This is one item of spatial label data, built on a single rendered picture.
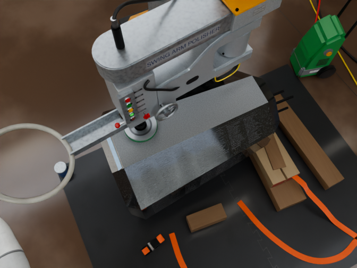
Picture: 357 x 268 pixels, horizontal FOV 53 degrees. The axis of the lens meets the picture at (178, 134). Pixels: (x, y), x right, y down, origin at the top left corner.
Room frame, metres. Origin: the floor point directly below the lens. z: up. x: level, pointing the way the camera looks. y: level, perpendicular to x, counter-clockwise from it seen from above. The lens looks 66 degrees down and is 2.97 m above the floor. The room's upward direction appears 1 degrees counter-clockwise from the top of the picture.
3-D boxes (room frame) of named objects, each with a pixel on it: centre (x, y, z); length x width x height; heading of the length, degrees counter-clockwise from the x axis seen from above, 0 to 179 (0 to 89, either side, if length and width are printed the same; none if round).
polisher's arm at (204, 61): (1.18, -0.10, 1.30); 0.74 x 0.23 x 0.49; 121
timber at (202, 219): (0.54, -0.21, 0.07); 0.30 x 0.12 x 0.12; 109
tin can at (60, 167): (0.97, 0.99, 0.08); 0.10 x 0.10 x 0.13
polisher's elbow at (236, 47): (1.33, -0.32, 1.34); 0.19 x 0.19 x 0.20
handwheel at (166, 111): (0.95, 0.08, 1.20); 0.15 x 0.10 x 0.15; 121
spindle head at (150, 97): (1.04, 0.18, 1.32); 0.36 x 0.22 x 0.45; 121
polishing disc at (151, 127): (0.99, 0.25, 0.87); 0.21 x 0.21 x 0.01
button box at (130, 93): (0.86, 0.25, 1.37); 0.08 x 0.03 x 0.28; 121
